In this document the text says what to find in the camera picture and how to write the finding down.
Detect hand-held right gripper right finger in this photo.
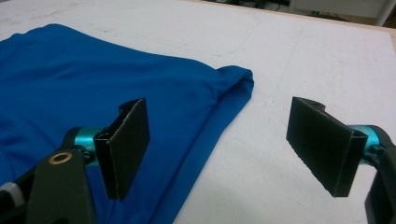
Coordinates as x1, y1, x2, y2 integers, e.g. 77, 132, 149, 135
285, 95, 369, 198

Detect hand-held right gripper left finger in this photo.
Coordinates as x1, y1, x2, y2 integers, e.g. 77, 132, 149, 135
92, 97, 151, 202

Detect blue T-shirt with white print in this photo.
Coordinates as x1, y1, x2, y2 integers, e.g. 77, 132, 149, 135
0, 22, 255, 224

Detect white table mat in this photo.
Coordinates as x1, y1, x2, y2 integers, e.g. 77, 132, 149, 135
0, 0, 396, 224

